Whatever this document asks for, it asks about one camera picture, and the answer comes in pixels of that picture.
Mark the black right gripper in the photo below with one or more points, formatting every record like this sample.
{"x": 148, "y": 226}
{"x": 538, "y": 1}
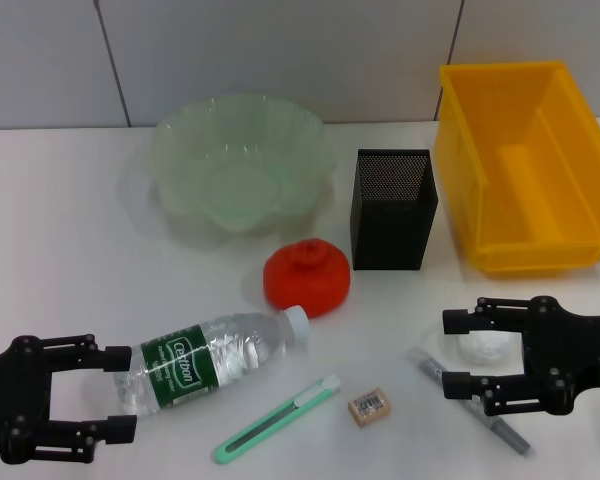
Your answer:
{"x": 580, "y": 350}

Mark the white paper ball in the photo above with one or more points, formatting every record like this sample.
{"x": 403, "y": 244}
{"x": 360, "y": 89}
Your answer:
{"x": 480, "y": 350}

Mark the black mesh pen holder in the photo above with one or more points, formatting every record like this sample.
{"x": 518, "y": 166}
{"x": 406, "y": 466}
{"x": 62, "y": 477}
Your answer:
{"x": 390, "y": 235}

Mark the mint green utility knife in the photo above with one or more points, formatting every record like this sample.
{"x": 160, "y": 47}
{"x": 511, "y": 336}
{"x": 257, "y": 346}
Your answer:
{"x": 280, "y": 412}

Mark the clear green-label water bottle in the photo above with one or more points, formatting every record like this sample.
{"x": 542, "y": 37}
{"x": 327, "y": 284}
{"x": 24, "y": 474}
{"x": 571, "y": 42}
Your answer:
{"x": 205, "y": 360}

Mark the red-orange toy orange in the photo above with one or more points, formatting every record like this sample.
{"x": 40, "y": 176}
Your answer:
{"x": 305, "y": 285}

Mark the beige barcode eraser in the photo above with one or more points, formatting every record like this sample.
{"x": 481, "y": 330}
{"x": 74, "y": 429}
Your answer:
{"x": 370, "y": 406}

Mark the grey marker pen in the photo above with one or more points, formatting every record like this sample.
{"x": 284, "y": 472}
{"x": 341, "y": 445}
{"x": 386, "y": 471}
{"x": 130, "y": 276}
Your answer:
{"x": 511, "y": 432}

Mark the yellow plastic bin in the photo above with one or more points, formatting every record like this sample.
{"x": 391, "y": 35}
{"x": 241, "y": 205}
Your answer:
{"x": 525, "y": 165}

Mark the translucent green fruit bowl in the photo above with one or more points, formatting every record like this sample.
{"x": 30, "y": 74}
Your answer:
{"x": 230, "y": 150}

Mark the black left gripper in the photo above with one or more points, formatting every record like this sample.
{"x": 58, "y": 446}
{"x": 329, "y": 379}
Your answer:
{"x": 20, "y": 390}

